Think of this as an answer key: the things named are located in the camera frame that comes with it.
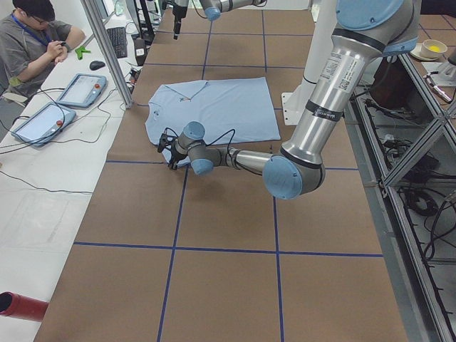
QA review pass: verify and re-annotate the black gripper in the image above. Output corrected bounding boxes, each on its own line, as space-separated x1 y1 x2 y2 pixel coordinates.
172 0 188 39
168 140 187 170

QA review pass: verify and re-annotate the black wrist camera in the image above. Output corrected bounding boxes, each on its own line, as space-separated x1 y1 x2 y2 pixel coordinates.
157 132 174 153

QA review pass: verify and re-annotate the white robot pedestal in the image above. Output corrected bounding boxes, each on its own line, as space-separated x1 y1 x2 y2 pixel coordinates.
281 0 337 126

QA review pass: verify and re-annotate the seated person grey shirt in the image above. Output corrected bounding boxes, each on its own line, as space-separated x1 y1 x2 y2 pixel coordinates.
1 0 86 99

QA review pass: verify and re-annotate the near teach pendant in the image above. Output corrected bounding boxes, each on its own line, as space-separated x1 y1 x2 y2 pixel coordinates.
11 103 76 147

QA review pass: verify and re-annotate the aluminium frame post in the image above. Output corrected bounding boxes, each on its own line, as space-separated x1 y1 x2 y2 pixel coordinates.
81 0 133 109

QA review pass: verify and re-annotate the black keyboard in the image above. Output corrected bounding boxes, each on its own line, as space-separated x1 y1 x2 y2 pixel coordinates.
106 27 128 58

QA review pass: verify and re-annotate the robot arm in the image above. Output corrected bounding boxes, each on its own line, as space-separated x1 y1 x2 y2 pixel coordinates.
172 0 266 40
158 1 421 200

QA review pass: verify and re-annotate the teach pendant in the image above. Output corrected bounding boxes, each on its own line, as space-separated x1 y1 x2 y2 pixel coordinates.
56 73 107 108
11 103 76 147

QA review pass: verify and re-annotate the light blue t-shirt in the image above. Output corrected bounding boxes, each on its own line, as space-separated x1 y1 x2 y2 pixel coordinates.
145 77 281 146

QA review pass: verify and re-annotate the far teach pendant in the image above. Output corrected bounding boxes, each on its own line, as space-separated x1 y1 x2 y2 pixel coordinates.
56 73 107 108

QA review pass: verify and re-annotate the red cylinder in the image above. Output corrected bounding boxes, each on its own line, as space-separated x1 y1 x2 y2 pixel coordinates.
1 291 48 322

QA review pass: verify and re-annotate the black computer mouse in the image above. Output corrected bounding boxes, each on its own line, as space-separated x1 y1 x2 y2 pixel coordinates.
89 61 105 71

